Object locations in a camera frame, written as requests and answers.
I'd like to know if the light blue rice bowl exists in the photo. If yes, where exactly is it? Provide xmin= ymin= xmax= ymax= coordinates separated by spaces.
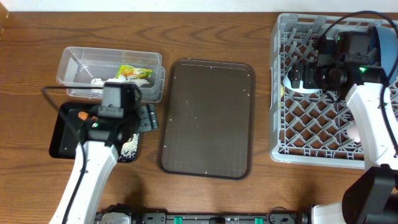
xmin=283 ymin=75 xmax=320 ymax=94

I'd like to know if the white tissue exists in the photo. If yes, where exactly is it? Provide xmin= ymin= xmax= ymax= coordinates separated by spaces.
xmin=131 ymin=78 xmax=149 ymax=87
xmin=91 ymin=78 xmax=125 ymax=94

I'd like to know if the green orange snack wrapper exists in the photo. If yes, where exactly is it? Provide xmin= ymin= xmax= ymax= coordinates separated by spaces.
xmin=116 ymin=65 xmax=154 ymax=79

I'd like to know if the orange carrot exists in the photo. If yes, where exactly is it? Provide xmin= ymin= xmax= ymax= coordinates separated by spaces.
xmin=78 ymin=111 xmax=98 ymax=121

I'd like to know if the pink white cup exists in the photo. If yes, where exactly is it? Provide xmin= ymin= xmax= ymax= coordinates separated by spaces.
xmin=346 ymin=121 xmax=361 ymax=143

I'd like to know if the dark blue plate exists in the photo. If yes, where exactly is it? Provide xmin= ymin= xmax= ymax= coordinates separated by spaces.
xmin=369 ymin=26 xmax=397 ymax=77

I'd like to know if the cream plastic spoon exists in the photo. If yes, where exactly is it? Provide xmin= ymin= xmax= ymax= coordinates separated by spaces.
xmin=279 ymin=84 xmax=285 ymax=109

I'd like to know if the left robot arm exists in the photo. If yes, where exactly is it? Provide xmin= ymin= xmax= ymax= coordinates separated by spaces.
xmin=41 ymin=82 xmax=159 ymax=223

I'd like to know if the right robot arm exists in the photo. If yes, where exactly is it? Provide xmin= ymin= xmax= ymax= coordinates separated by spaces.
xmin=283 ymin=27 xmax=397 ymax=223

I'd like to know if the grey dishwasher rack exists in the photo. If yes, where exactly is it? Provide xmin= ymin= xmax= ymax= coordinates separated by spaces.
xmin=269 ymin=13 xmax=391 ymax=170

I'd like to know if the spilled white rice pile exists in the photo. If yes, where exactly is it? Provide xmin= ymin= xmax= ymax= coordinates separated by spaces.
xmin=118 ymin=134 xmax=140 ymax=163

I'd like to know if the brown serving tray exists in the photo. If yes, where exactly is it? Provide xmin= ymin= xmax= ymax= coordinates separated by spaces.
xmin=157 ymin=59 xmax=256 ymax=180

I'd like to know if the clear plastic bin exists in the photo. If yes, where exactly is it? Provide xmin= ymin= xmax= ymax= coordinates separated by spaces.
xmin=57 ymin=47 xmax=165 ymax=103

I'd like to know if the black rectangular bin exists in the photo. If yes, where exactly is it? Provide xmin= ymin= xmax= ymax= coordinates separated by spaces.
xmin=49 ymin=101 xmax=95 ymax=159

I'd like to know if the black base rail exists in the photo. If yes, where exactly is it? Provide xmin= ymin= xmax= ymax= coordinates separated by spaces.
xmin=93 ymin=203 xmax=312 ymax=224

